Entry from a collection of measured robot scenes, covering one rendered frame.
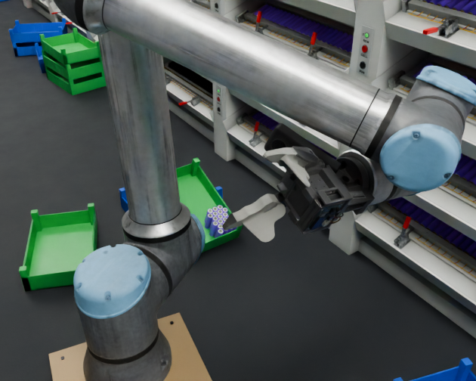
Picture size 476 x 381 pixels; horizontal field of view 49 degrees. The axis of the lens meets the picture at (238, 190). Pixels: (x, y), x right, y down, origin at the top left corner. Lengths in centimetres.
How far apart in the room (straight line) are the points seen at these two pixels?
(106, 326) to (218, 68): 56
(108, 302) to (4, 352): 56
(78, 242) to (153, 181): 77
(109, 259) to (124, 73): 36
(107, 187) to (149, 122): 105
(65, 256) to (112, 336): 71
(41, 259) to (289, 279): 77
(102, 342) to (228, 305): 52
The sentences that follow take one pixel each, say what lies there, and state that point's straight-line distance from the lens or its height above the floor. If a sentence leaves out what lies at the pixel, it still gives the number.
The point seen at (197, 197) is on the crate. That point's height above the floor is 7.
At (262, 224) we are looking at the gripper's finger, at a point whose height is 63.
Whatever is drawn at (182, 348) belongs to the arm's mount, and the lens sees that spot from 125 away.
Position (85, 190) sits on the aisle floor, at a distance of 205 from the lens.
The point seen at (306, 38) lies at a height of 58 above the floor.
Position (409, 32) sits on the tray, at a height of 72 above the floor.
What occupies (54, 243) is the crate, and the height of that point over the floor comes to 0.
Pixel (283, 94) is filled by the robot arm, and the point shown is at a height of 81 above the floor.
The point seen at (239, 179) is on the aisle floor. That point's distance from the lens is 203.
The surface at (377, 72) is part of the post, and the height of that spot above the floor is 60.
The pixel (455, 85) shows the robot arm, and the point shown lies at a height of 81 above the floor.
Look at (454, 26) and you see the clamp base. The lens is 128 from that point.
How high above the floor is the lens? 109
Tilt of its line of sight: 34 degrees down
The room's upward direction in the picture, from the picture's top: straight up
